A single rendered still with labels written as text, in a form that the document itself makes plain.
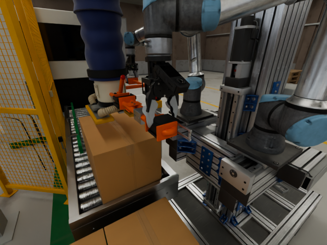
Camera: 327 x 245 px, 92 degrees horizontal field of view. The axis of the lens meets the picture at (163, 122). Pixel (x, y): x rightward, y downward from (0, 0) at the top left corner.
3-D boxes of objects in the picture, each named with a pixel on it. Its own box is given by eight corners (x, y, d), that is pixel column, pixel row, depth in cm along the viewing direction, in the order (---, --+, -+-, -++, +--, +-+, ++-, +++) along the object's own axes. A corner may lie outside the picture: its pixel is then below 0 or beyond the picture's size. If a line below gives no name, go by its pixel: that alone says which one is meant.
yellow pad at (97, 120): (85, 107, 109) (83, 100, 107) (100, 105, 114) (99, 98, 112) (96, 125, 83) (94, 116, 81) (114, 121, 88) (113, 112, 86)
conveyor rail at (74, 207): (66, 116, 273) (63, 105, 265) (70, 115, 275) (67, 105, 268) (76, 242, 91) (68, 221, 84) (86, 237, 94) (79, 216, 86)
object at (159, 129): (145, 131, 54) (144, 117, 52) (163, 126, 57) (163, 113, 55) (157, 142, 47) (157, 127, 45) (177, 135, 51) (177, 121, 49)
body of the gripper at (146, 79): (161, 93, 55) (160, 56, 51) (175, 97, 49) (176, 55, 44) (141, 96, 52) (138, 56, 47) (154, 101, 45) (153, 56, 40)
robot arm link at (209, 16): (212, 4, 46) (174, 5, 46) (225, -10, 35) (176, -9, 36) (209, 34, 49) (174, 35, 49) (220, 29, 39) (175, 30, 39)
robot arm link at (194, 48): (186, 96, 112) (179, 5, 93) (190, 92, 125) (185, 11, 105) (203, 95, 108) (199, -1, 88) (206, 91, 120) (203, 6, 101)
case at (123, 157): (88, 158, 140) (78, 117, 124) (130, 146, 160) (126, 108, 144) (104, 211, 94) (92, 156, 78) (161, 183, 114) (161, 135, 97)
